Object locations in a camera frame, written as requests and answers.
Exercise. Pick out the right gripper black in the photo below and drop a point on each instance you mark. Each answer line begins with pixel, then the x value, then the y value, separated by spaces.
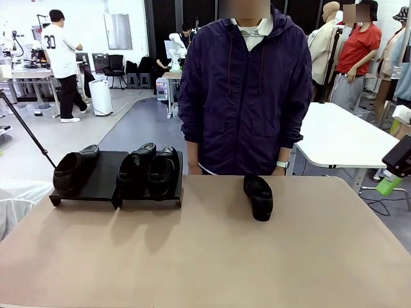
pixel 399 157

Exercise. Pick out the black leather loafer shoe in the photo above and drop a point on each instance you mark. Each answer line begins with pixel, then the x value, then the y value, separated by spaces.
pixel 260 199
pixel 133 173
pixel 72 173
pixel 163 174

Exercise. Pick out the person's right forearm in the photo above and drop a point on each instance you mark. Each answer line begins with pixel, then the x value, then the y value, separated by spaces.
pixel 193 158

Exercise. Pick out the person's left forearm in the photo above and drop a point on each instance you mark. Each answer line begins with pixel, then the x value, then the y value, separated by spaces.
pixel 284 154

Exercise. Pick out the black light stand pole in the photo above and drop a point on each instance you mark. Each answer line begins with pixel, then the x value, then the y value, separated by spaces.
pixel 334 51

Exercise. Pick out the person's left hand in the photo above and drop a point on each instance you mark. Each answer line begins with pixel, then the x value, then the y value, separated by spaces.
pixel 280 172

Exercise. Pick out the white side table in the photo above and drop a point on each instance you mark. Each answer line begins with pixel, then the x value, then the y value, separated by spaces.
pixel 340 138

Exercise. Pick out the white wristwatch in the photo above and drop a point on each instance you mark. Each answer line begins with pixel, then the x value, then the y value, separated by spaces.
pixel 282 164

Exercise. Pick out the mannequin with patterned hat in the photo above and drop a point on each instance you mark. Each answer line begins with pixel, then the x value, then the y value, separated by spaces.
pixel 390 54

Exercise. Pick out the mannequin in beige jacket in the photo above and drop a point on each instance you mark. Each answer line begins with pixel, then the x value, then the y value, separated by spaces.
pixel 321 51

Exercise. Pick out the person in purple jacket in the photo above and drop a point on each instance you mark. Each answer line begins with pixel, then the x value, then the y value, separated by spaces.
pixel 244 96

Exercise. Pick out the small background table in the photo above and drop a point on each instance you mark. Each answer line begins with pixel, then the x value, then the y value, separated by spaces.
pixel 170 75

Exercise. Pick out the small white background robot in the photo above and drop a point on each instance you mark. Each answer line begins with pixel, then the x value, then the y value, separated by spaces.
pixel 175 48

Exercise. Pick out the seated person in black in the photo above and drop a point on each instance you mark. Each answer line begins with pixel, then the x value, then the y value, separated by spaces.
pixel 160 69

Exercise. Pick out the grey stool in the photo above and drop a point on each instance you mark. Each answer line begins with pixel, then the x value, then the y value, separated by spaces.
pixel 144 80
pixel 132 80

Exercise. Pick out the black backpack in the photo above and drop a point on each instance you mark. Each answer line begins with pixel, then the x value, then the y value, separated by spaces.
pixel 145 64

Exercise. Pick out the black office chair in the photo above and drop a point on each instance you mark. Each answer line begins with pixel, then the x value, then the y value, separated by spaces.
pixel 115 64

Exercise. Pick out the white air purifier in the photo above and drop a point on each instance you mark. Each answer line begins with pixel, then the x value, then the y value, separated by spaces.
pixel 100 96

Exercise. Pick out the black tripod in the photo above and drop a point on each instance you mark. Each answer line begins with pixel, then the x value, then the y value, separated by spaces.
pixel 45 151

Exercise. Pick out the man in white shirt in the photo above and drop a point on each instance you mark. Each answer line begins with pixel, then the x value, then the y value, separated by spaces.
pixel 59 51

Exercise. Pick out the clear storage bins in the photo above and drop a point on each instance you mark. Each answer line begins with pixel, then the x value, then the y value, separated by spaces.
pixel 38 110

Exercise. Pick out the white plastic bag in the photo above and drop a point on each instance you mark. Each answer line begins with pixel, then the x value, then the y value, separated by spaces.
pixel 16 202

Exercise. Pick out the background work desk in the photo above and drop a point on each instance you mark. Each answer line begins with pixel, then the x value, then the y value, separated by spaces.
pixel 29 73

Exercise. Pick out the grey wall panel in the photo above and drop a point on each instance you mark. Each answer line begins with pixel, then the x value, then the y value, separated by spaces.
pixel 118 32

